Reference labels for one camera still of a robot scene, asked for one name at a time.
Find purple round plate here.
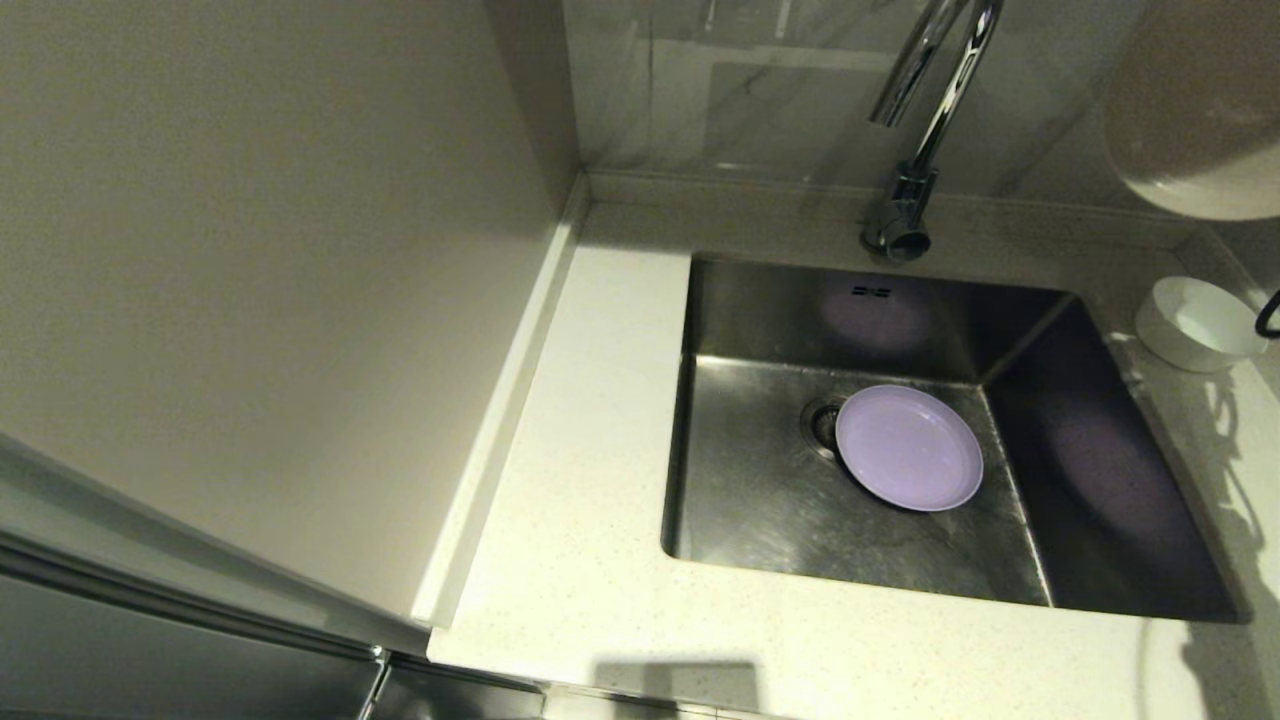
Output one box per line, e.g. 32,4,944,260
834,384,985,514

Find stainless steel sink basin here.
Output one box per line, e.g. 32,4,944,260
660,252,1251,625

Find grey under-counter cabinet front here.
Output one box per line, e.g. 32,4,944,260
385,655,546,720

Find round metal drain strainer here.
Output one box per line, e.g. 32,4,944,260
799,397,849,462

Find white round bowl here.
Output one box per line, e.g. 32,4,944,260
1134,276,1271,375

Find beige round plate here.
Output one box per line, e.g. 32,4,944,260
1103,0,1280,222

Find tall beige side panel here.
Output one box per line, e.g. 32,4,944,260
0,0,586,629

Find chrome kitchen faucet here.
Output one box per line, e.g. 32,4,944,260
860,0,1005,264

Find grey glossy refrigerator door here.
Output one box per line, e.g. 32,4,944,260
0,565,386,720
0,428,433,661

